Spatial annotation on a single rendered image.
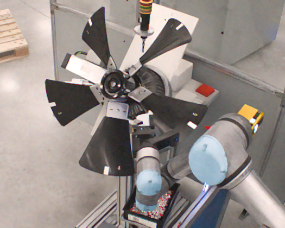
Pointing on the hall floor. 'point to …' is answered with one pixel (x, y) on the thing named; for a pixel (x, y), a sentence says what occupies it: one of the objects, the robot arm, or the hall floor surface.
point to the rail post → (223, 209)
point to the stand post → (124, 193)
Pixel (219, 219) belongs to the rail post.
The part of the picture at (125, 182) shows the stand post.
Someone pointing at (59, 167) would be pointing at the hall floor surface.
